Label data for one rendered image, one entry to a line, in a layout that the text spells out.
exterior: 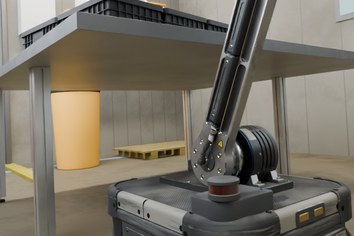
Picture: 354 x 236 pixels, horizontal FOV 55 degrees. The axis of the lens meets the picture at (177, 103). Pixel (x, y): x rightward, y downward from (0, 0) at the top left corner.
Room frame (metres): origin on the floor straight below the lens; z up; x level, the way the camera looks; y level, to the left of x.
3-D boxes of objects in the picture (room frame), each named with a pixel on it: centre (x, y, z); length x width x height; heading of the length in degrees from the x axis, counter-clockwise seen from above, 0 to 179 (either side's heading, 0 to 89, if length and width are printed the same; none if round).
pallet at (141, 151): (4.10, 0.17, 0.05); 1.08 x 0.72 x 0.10; 127
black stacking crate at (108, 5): (1.50, 0.28, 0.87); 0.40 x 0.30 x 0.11; 46
